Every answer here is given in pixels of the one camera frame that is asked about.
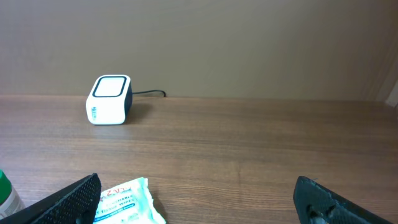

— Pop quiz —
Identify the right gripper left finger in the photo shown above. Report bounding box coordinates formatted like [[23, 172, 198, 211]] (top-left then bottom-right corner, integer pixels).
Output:
[[1, 173, 101, 224]]

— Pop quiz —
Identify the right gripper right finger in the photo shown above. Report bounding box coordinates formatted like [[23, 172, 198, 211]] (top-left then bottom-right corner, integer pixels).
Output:
[[293, 176, 391, 224]]

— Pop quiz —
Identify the white barcode scanner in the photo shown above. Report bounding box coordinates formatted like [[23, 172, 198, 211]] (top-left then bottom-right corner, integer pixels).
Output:
[[85, 75, 132, 125]]

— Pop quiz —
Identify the teal wet wipes pack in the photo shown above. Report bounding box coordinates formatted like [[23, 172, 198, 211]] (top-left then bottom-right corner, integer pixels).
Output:
[[93, 177, 166, 224]]

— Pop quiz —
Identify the green lid jar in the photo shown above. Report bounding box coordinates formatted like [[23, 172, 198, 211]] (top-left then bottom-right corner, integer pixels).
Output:
[[0, 170, 25, 220]]

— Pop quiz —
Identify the scanner black cable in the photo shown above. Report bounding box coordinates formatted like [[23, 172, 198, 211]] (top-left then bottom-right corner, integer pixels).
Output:
[[131, 89, 167, 98]]

